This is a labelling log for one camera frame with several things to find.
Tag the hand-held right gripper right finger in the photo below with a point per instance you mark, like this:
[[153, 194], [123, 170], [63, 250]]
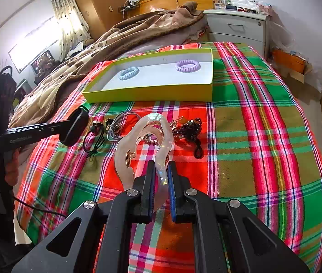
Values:
[[172, 193]]

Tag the clear acrylic container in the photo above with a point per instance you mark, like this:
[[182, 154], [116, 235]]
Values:
[[219, 1]]

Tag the plush toys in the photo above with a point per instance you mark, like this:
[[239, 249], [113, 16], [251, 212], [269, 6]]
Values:
[[45, 62]]

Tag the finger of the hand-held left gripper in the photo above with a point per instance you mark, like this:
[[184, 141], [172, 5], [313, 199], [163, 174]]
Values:
[[30, 136]]

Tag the orange box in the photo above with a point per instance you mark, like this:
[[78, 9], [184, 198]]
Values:
[[287, 61]]

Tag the power strip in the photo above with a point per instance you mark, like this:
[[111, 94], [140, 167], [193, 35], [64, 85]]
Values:
[[128, 6]]

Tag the yellow-green shallow box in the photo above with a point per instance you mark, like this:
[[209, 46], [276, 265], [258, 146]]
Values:
[[149, 92]]

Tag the plaid cloth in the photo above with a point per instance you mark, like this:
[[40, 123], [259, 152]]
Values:
[[249, 148]]

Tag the white plastic packet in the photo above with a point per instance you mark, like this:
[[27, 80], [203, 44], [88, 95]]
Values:
[[249, 5]]

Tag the translucent pink hair claw clip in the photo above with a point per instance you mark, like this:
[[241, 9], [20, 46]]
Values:
[[126, 153]]

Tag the brown patterned blanket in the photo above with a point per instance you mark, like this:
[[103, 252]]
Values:
[[92, 51]]

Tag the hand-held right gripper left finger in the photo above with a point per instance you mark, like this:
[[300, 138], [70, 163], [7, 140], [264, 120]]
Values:
[[151, 187]]

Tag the window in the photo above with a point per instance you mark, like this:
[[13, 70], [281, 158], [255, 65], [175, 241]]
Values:
[[33, 48]]

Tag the grey nightstand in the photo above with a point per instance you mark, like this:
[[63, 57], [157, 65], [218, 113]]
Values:
[[235, 28]]

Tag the wooden wardrobe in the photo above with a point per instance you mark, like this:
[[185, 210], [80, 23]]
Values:
[[101, 2]]

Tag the patterned curtain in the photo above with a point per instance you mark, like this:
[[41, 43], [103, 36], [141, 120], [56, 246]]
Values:
[[70, 20]]

